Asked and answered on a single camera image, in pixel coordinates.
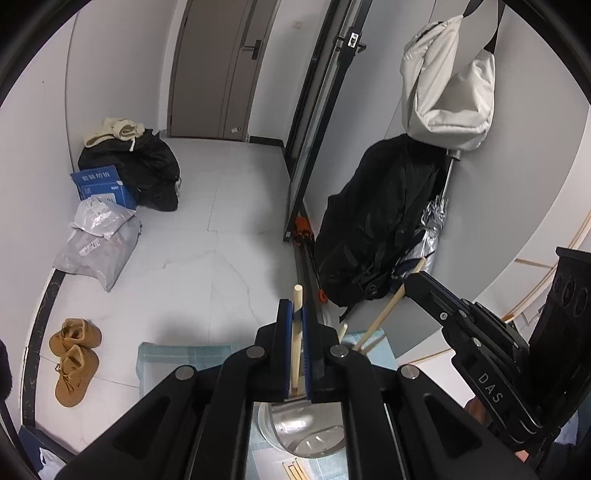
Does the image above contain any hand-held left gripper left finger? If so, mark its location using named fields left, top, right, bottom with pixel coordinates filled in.
left=55, top=298, right=296, bottom=480

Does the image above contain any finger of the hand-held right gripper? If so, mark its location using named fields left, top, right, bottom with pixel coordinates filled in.
left=403, top=271, right=490, bottom=342

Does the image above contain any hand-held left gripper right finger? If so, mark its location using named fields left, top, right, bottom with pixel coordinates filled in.
left=302, top=307, right=539, bottom=480

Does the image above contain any wooden chopstick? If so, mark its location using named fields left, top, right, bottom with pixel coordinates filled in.
left=288, top=285, right=305, bottom=398
left=353, top=333, right=385, bottom=352
left=358, top=258, right=426, bottom=350

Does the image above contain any white metal utensil holder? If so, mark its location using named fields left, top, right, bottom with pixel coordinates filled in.
left=253, top=305, right=370, bottom=459

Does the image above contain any bunch of wooden chopsticks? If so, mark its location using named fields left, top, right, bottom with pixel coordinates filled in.
left=280, top=458, right=320, bottom=480

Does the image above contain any white shoulder bag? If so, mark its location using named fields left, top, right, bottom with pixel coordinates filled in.
left=399, top=0, right=499, bottom=152

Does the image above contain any person's right hand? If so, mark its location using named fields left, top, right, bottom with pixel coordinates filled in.
left=464, top=396, right=491, bottom=428

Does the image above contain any silver folding umbrella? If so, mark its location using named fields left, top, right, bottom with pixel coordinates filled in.
left=392, top=148, right=462, bottom=280

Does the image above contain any white cabinet with gold trim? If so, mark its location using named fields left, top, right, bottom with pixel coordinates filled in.
left=475, top=97, right=591, bottom=333

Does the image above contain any teal checked tablecloth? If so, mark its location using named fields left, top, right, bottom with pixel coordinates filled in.
left=137, top=330, right=398, bottom=480

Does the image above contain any black hanging jacket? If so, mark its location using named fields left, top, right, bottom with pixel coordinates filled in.
left=315, top=134, right=455, bottom=308

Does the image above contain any orange black stick tool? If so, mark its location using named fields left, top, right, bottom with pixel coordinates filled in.
left=294, top=216, right=330, bottom=303

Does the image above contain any large grey plastic parcel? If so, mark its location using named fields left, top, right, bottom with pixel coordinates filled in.
left=53, top=217, right=143, bottom=292

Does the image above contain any black clothing pile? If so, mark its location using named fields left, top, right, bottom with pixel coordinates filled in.
left=78, top=129, right=182, bottom=212

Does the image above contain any small grey plastic parcel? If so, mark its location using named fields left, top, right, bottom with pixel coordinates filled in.
left=69, top=195, right=137, bottom=238

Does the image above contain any blue cardboard box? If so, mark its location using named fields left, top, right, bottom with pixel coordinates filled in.
left=70, top=165, right=138, bottom=209

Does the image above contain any white plastic bag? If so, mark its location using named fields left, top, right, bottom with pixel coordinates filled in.
left=39, top=448, right=63, bottom=478

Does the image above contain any dark blue flat box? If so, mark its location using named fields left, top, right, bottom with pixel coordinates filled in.
left=19, top=425, right=77, bottom=464

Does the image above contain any cream knitted garment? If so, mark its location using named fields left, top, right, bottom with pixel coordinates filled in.
left=83, top=117, right=147, bottom=151

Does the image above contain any dark cloth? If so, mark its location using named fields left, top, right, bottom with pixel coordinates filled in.
left=0, top=340, right=14, bottom=402

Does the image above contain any grey entrance door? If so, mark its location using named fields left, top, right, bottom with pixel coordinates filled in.
left=167, top=0, right=282, bottom=141

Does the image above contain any black glass door frame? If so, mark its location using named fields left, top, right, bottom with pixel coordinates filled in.
left=283, top=0, right=374, bottom=241

